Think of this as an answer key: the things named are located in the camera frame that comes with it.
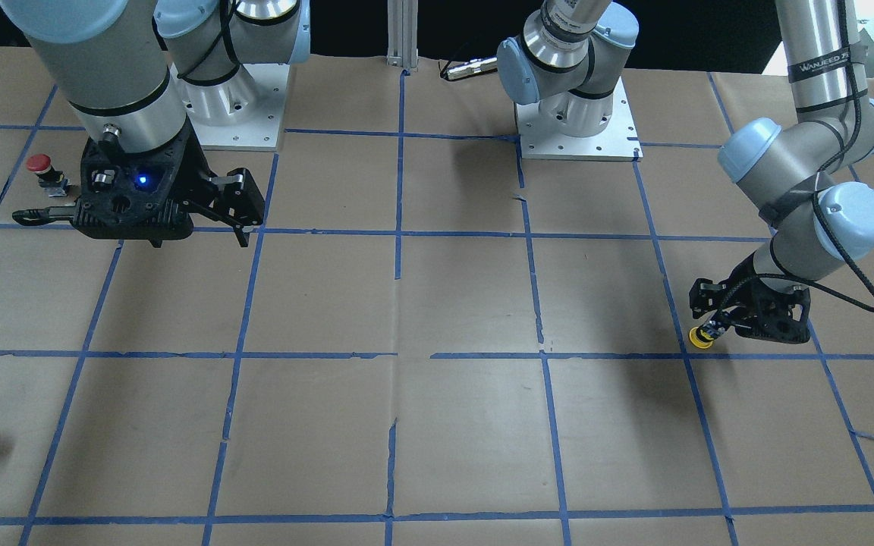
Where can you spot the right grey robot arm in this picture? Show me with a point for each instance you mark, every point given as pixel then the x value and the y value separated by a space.
pixel 147 79

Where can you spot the aluminium frame post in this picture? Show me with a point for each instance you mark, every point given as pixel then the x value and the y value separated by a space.
pixel 402 33

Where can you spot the push button on stand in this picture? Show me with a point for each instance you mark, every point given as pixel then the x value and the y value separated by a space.
pixel 53 182

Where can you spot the silver cable connector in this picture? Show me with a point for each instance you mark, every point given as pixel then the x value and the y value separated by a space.
pixel 471 68

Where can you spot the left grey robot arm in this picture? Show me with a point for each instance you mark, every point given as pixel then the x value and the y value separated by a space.
pixel 567 59

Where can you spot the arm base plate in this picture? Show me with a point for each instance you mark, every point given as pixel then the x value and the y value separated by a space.
pixel 245 112
pixel 567 127

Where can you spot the yellow push button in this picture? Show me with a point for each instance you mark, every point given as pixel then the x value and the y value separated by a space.
pixel 705 335

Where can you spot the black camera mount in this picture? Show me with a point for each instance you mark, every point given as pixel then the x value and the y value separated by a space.
pixel 137 197
pixel 765 314

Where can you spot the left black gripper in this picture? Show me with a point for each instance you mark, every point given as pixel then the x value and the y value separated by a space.
pixel 742 277

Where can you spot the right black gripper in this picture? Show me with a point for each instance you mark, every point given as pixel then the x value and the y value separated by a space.
pixel 193 171

